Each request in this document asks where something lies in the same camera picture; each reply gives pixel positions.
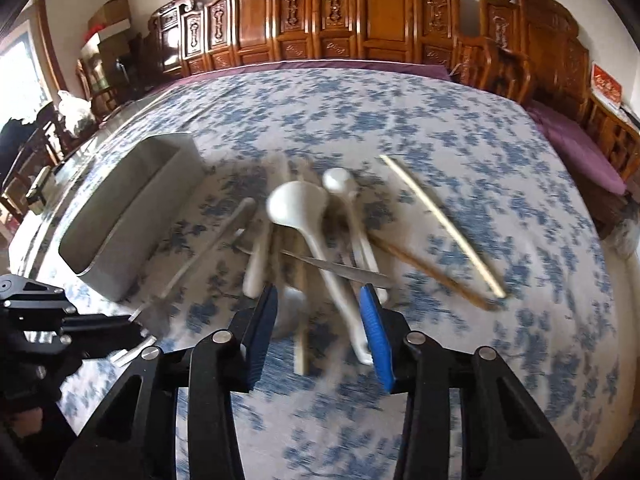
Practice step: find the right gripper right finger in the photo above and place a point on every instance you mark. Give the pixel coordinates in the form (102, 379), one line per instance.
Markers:
(505, 435)

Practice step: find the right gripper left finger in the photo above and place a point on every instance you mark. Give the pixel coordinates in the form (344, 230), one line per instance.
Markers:
(132, 433)

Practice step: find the metal spoon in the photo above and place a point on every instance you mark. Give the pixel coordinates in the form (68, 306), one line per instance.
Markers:
(351, 273)

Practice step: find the white plastic fork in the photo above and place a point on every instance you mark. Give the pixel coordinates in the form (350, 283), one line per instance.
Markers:
(154, 315)

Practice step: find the large white ladle spoon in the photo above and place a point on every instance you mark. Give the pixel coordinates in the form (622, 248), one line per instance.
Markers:
(301, 205)

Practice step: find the pale wooden chopstick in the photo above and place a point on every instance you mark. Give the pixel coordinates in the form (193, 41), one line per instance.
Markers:
(300, 335)

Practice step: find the metal rectangular tray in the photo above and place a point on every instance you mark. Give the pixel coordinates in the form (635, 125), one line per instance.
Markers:
(116, 230)

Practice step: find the brown wooden chopstick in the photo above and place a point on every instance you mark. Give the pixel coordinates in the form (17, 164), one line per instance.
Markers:
(420, 265)

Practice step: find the small white plastic spoon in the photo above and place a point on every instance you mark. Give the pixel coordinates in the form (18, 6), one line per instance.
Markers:
(352, 242)

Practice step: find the cardboard boxes stack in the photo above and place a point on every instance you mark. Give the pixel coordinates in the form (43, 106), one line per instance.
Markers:
(108, 32)

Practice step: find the red framed sign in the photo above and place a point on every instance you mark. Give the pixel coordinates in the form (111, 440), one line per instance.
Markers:
(606, 88)

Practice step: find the wooden armchair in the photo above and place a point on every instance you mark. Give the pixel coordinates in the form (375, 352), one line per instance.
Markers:
(480, 63)

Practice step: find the carved wooden screen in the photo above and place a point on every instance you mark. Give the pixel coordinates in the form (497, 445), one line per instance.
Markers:
(189, 37)

